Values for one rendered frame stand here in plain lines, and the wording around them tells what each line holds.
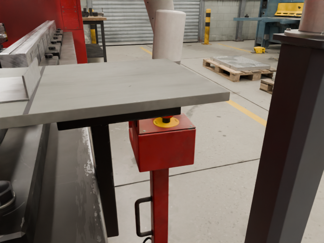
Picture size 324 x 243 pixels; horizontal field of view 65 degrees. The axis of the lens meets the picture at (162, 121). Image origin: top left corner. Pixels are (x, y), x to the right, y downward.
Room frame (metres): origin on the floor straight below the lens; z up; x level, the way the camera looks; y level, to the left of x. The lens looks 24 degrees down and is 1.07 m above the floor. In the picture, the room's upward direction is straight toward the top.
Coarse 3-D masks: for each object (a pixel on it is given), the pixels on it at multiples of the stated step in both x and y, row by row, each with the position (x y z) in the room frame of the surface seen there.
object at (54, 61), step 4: (56, 56) 0.95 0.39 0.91; (44, 60) 0.88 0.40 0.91; (48, 60) 0.88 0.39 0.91; (52, 60) 0.88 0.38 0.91; (56, 60) 0.88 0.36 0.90; (40, 64) 0.82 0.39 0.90; (44, 64) 0.82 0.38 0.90; (48, 64) 0.82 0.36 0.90; (52, 64) 0.82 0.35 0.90; (56, 64) 0.83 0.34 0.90
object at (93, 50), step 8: (88, 8) 4.76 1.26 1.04; (88, 16) 5.08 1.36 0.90; (88, 24) 4.52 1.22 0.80; (96, 24) 6.16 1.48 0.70; (96, 32) 6.15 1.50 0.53; (104, 32) 4.59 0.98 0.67; (96, 40) 6.15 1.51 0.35; (104, 40) 4.58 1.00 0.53; (88, 48) 5.42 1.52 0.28; (96, 48) 5.42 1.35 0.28; (104, 48) 4.58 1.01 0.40; (88, 56) 4.50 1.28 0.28; (96, 56) 4.54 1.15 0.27; (104, 56) 4.57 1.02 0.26
